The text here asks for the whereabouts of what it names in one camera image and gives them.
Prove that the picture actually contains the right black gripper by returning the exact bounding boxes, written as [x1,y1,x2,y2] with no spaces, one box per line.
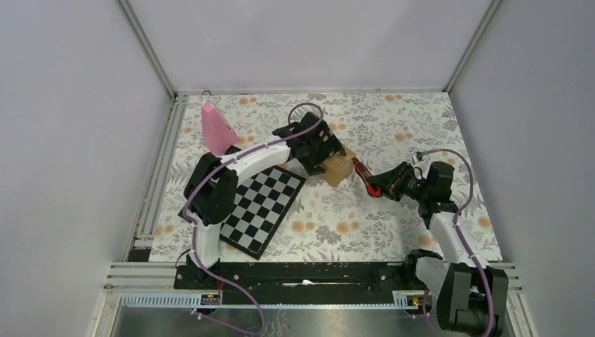
[366,161,431,202]

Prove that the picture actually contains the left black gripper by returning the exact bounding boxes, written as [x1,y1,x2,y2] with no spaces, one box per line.
[300,126,345,176]

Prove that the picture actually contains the red black utility knife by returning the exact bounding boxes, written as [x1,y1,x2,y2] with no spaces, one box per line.
[352,157,382,198]

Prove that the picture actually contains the brown cardboard express box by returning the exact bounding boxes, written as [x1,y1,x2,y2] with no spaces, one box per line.
[320,146,356,187]

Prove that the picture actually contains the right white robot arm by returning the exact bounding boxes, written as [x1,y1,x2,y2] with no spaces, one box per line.
[365,161,509,336]

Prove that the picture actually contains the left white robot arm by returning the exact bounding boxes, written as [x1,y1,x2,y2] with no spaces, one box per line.
[178,112,347,289]

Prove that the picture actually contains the black white checkerboard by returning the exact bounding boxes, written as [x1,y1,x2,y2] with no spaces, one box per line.
[179,145,307,260]

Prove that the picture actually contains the floral patterned table mat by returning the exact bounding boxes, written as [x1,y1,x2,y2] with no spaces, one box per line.
[149,92,502,262]

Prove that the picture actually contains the pink triangular block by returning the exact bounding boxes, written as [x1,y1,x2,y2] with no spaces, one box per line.
[201,103,239,155]

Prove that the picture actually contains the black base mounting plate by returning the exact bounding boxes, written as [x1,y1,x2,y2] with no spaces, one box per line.
[173,262,427,305]

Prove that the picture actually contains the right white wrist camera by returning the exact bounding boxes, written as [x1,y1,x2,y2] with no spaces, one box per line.
[411,153,428,179]

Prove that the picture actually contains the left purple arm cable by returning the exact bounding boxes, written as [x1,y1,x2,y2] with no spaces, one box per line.
[181,102,326,337]

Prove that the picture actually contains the white slotted cable duct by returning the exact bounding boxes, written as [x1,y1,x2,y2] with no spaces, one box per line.
[120,292,420,310]

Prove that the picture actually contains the right aluminium corner post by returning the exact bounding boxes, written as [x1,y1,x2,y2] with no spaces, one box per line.
[442,0,503,94]

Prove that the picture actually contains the aluminium corner post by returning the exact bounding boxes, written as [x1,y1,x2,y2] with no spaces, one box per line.
[115,0,177,101]
[442,0,503,94]

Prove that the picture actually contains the left aluminium corner post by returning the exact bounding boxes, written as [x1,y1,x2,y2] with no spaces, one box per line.
[115,0,177,101]

